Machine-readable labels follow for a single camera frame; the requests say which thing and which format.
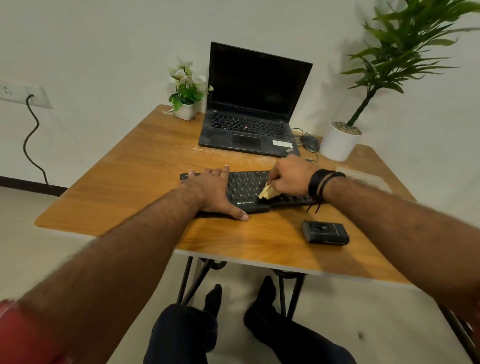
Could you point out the person's right hand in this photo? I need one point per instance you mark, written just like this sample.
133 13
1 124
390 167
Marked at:
294 176

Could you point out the person's left hand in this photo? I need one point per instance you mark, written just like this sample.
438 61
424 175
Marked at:
212 191

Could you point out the yellow cleaning cloth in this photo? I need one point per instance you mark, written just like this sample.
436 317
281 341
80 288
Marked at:
267 192

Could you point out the black keyboard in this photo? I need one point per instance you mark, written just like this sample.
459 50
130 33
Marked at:
243 187

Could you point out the small black brush tool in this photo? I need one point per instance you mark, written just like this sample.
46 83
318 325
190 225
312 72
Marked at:
325 232

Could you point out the clear plastic container lid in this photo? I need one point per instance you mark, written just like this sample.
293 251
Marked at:
367 178

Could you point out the person's right forearm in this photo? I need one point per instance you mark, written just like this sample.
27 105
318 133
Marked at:
408 236

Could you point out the person's left forearm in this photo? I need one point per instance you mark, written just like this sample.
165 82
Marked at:
101 270

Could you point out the person's left leg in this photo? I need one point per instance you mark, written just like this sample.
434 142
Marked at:
183 333

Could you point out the person's leg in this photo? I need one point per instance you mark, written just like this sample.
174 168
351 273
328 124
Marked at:
183 333
296 333

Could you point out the person's right leg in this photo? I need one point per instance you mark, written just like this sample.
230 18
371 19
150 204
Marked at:
296 333

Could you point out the black wristband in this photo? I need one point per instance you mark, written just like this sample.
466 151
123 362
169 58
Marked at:
318 182

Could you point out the black computer mouse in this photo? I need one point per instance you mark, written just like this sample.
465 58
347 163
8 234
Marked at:
309 142

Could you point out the tall green plant white pot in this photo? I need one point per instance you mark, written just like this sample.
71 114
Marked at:
339 144

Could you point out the small white flower pot plant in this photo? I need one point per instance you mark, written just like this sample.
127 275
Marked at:
185 93

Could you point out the black laptop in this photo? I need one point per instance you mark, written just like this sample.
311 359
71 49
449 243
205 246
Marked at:
255 78

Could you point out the black skirting board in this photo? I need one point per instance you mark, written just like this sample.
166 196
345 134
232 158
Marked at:
30 185

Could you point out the red left sleeve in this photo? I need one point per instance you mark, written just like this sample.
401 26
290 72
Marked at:
22 333

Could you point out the black metal table frame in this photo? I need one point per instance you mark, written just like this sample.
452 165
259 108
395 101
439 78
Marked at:
183 277

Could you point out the white wall socket panel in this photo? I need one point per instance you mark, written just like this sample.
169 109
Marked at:
22 93

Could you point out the black window frame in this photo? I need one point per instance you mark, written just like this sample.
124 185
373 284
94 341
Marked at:
463 330

